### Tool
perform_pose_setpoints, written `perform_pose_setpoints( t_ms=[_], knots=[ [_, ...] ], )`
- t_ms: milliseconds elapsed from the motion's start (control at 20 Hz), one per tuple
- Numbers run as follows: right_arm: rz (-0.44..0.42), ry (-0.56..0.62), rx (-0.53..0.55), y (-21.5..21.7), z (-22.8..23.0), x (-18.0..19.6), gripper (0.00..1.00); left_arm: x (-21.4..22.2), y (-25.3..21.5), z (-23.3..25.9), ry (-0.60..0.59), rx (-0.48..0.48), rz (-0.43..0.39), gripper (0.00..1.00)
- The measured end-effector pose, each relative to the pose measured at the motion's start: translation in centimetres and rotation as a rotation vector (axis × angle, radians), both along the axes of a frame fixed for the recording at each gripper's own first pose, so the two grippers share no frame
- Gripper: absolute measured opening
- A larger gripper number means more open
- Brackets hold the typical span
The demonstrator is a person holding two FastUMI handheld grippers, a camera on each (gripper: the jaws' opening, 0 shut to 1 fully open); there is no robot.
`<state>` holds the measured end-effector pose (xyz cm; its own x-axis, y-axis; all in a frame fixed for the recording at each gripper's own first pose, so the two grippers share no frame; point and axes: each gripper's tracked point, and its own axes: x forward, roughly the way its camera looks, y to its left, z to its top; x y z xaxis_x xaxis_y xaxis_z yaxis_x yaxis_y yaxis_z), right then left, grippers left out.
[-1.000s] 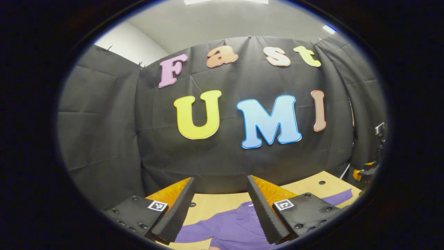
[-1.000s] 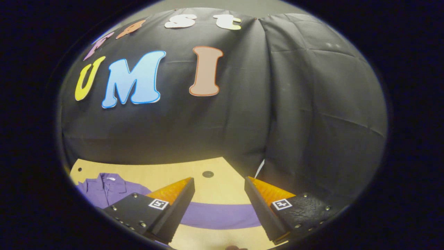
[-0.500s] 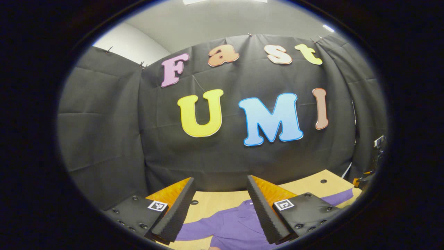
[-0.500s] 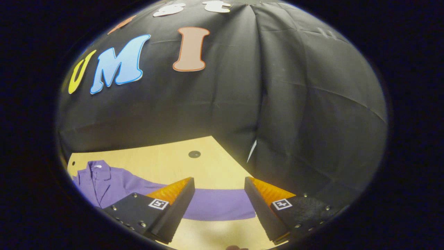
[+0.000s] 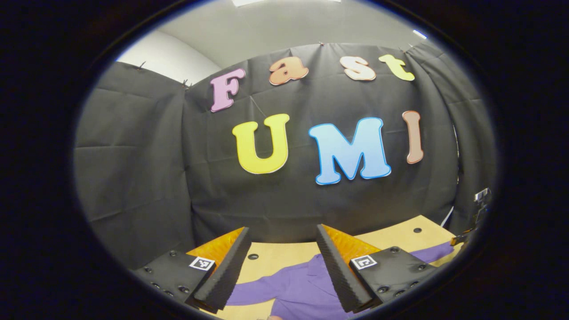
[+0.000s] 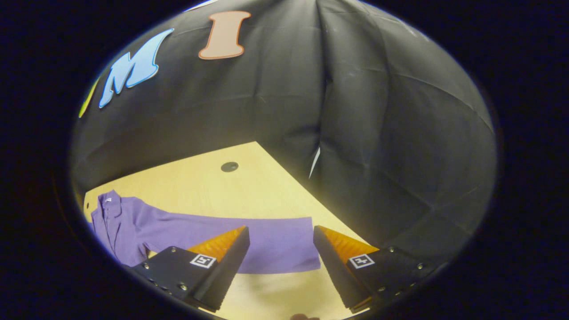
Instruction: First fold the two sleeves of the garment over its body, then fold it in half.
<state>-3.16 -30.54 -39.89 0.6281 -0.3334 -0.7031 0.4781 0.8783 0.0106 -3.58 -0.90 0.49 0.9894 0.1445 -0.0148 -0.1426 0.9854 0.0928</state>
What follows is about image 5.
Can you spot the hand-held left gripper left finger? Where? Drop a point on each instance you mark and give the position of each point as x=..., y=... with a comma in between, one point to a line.
x=224, y=275

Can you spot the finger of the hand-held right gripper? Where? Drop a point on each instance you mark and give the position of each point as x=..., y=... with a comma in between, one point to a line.
x=460, y=239

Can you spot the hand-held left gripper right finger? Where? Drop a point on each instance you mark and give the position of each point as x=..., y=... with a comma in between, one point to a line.
x=340, y=271

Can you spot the purple collared shirt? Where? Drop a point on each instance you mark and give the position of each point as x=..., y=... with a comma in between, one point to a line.
x=302, y=289

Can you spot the black backdrop cloth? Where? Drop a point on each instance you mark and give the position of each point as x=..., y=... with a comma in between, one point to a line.
x=311, y=204

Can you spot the small ceiling light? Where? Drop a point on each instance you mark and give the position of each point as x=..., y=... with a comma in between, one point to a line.
x=419, y=34

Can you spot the ceiling light panel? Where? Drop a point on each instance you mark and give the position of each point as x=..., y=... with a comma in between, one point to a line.
x=246, y=2

